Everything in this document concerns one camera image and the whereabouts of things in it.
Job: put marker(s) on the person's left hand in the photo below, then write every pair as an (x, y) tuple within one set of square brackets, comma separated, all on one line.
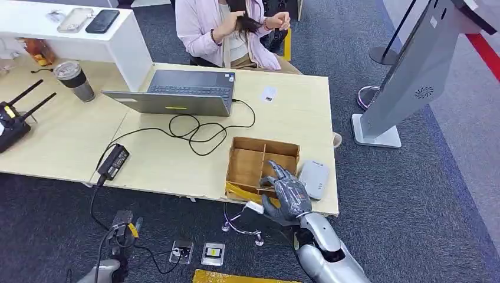
[(279, 21)]

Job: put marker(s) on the person's pale shoe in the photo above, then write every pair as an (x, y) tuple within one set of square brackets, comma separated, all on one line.
[(337, 140)]

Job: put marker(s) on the wooden divided card box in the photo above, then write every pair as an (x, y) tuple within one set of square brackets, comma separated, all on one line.
[(246, 164)]

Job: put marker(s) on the person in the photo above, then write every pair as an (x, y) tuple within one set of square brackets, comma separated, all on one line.
[(195, 31)]

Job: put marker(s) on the clear plastic tray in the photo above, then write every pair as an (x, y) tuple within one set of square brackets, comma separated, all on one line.
[(75, 20)]

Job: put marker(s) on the yellow floor sheet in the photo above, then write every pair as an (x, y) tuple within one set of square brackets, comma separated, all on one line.
[(234, 277)]

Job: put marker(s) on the chrome stool base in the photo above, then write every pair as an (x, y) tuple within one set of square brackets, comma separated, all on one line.
[(238, 230)]

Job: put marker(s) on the white card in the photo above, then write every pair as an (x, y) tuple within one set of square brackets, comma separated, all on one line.
[(254, 207), (269, 94)]

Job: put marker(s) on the silver floor socket with plug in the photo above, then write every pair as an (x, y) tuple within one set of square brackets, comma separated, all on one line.
[(182, 252)]

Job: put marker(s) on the orange snack bag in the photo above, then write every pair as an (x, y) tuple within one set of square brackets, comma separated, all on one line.
[(39, 52)]

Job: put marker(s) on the grey kiosk screen stand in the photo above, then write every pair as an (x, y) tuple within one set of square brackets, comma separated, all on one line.
[(414, 70)]

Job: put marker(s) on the white desk shelf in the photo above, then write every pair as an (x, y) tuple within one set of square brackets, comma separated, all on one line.
[(129, 50)]

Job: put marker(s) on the silver floor socket plate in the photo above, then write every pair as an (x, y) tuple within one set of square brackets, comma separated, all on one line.
[(213, 254)]

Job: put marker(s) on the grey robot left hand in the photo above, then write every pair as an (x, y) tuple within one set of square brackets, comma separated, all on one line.
[(123, 234)]

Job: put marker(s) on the yellow frame object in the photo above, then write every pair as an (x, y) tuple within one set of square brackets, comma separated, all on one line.
[(287, 45)]

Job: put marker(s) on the black smartphone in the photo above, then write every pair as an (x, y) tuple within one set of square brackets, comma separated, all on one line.
[(102, 21)]

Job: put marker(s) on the red floor tape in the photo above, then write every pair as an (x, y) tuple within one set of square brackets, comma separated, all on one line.
[(486, 54)]

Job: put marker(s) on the person's right hand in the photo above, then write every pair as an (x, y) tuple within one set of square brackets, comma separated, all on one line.
[(233, 20)]

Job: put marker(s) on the black stanchion with round base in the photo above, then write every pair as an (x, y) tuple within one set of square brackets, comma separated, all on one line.
[(384, 54)]

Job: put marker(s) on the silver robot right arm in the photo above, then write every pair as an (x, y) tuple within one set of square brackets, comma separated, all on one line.
[(324, 238)]

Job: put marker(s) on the black router with antennas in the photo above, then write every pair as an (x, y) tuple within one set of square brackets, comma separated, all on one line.
[(13, 127)]

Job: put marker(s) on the grey open laptop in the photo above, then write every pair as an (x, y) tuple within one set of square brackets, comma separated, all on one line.
[(176, 102)]

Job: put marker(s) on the small clear plastic wrapper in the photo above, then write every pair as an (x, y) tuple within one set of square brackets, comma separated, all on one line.
[(56, 16)]

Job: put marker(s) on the black power adapter brick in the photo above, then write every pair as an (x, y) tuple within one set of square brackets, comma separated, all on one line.
[(114, 162)]

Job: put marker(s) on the grey card reader device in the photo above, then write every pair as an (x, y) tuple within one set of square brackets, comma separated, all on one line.
[(314, 179)]

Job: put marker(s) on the grey tumbler with clear lid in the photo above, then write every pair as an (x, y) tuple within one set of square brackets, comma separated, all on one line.
[(76, 82)]

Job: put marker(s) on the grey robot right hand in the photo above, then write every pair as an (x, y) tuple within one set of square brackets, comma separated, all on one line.
[(291, 195)]

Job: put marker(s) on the round metal floor base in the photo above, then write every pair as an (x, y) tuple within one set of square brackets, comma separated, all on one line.
[(366, 97)]

